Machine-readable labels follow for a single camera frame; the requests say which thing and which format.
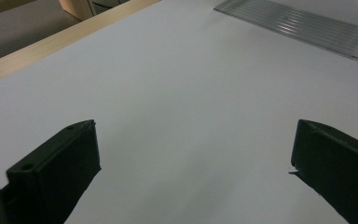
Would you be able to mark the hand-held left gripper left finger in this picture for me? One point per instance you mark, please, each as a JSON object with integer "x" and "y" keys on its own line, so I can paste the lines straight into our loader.
{"x": 52, "y": 174}

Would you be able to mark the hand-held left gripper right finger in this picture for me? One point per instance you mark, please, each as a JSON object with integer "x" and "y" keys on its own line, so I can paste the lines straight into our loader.
{"x": 338, "y": 171}

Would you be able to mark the clear plastic tray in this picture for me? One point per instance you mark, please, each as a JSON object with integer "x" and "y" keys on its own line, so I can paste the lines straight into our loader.
{"x": 295, "y": 26}

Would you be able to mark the wooden table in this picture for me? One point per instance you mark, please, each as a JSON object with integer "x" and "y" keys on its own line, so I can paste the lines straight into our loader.
{"x": 43, "y": 46}

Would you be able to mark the beige wooden shelf unit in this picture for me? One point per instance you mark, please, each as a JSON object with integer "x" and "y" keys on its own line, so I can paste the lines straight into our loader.
{"x": 77, "y": 7}

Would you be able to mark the white table sheet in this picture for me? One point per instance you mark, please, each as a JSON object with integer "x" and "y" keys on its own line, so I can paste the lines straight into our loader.
{"x": 183, "y": 93}

